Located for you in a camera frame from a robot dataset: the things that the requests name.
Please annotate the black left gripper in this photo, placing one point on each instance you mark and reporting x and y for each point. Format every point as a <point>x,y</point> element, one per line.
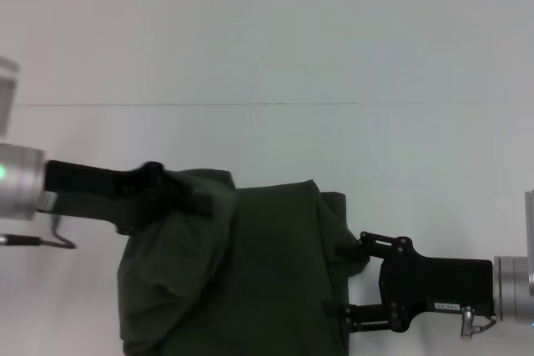
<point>96,193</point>

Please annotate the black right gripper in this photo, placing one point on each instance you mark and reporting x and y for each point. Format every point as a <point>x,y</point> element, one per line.
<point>438,285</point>

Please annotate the dark green t-shirt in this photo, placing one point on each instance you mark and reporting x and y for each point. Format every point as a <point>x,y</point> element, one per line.
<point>258,268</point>

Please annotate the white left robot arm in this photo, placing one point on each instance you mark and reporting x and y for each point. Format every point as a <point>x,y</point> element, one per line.
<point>18,183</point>

